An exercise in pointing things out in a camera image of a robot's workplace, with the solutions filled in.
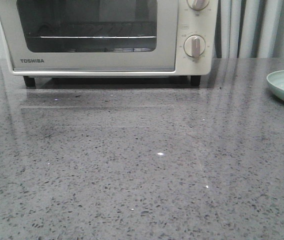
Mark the upper oven knob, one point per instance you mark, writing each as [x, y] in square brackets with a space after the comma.
[198, 5]

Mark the white Toshiba toaster oven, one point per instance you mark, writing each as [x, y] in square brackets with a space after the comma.
[190, 22]

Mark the oven knob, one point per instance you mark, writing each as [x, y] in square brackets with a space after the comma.
[198, 5]
[194, 46]

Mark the lower oven knob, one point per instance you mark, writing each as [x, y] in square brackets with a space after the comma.
[194, 46]

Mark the glass oven door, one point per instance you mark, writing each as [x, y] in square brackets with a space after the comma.
[90, 35]

